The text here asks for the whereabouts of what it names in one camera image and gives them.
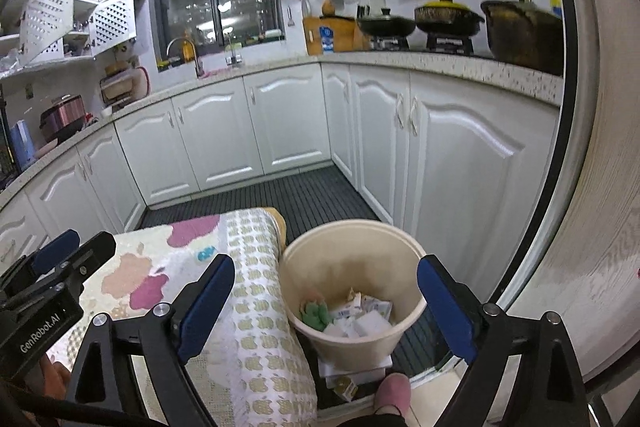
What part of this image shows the green cloth rag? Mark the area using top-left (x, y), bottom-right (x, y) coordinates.
top-left (299, 291), bottom-right (332, 332)

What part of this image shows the orange white snack bag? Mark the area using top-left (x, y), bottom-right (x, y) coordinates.
top-left (347, 288), bottom-right (393, 321)

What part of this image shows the white sponge block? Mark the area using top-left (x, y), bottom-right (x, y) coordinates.
top-left (352, 310), bottom-right (393, 338)

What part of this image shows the beige plastic trash bin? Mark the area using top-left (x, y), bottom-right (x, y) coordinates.
top-left (278, 220), bottom-right (426, 372)

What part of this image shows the person's left hand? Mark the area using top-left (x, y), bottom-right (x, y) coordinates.
top-left (34, 355), bottom-right (72, 400)

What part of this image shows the patterned quilted table cover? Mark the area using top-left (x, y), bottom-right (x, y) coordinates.
top-left (46, 207), bottom-right (321, 427)

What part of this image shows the blue kettle jug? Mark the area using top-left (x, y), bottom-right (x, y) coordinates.
top-left (10, 120), bottom-right (36, 171)

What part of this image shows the pink slipper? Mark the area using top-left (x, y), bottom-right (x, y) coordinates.
top-left (373, 373), bottom-right (411, 417)

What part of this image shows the pink rice cooker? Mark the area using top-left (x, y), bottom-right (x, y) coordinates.
top-left (39, 94), bottom-right (86, 143)

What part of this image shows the dark striped floor mat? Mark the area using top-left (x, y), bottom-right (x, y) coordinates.
top-left (139, 166), bottom-right (449, 377)

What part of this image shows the dish rack with bowls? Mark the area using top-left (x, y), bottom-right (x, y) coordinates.
top-left (100, 66), bottom-right (151, 110)

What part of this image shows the chrome sink faucet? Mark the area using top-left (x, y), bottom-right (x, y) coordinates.
top-left (166, 37), bottom-right (205, 78)

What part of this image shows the white lattice cabinet door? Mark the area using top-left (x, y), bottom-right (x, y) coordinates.
top-left (89, 0), bottom-right (137, 57)

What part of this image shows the amber glass bottle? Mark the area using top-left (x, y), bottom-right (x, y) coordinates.
top-left (182, 37), bottom-right (195, 63)

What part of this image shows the large dark stock pot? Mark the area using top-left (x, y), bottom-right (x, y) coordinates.
top-left (480, 0), bottom-right (564, 76)

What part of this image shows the black wok with lid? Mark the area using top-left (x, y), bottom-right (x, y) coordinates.
top-left (356, 8), bottom-right (416, 39)

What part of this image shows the yellow lidded clay pot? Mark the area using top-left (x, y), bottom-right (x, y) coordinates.
top-left (414, 0), bottom-right (485, 37)

